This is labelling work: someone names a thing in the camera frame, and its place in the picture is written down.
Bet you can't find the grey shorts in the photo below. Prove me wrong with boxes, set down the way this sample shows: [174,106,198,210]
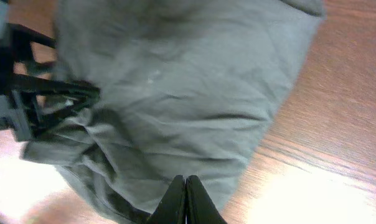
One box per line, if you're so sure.
[22,0,325,223]

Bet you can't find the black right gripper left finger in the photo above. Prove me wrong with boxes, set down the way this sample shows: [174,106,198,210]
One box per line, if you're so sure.
[146,175,186,224]

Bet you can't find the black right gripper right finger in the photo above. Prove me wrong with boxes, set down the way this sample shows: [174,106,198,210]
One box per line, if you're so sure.
[186,175,227,224]

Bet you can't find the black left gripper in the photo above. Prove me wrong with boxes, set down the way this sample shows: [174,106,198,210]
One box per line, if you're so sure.
[0,21,101,142]

